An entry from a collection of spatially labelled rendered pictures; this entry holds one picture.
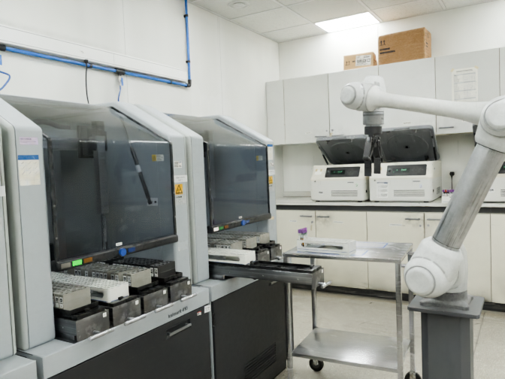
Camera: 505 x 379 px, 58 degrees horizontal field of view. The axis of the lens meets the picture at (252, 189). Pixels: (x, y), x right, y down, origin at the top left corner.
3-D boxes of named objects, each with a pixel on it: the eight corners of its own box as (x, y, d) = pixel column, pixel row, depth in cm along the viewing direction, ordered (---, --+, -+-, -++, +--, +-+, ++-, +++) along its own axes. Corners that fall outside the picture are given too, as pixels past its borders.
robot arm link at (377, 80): (367, 113, 204) (353, 112, 194) (367, 77, 203) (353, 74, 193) (390, 111, 198) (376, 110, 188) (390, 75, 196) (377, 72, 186)
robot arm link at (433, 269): (449, 298, 175) (430, 314, 158) (410, 276, 184) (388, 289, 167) (548, 106, 151) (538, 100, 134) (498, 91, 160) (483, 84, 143)
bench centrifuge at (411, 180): (368, 202, 422) (366, 128, 418) (385, 197, 476) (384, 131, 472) (432, 203, 394) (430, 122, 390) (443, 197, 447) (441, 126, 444)
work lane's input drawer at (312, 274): (188, 276, 233) (188, 259, 233) (204, 270, 245) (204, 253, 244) (322, 291, 196) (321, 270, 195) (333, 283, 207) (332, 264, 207)
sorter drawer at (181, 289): (63, 286, 222) (62, 268, 221) (86, 280, 234) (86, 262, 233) (179, 304, 184) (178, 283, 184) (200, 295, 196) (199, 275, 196)
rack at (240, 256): (195, 262, 232) (195, 250, 232) (207, 259, 241) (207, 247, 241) (245, 267, 217) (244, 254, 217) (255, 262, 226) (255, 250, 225)
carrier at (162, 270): (172, 274, 202) (171, 260, 202) (176, 274, 201) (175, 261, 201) (154, 280, 192) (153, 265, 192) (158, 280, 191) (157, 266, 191)
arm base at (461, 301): (474, 295, 192) (474, 282, 192) (469, 310, 173) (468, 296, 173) (428, 291, 202) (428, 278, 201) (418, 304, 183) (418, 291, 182)
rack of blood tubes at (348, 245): (296, 250, 244) (296, 239, 243) (305, 247, 252) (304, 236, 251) (349, 255, 227) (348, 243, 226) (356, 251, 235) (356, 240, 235)
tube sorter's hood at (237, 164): (136, 229, 249) (130, 113, 246) (203, 216, 301) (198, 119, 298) (213, 233, 223) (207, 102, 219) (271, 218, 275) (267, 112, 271)
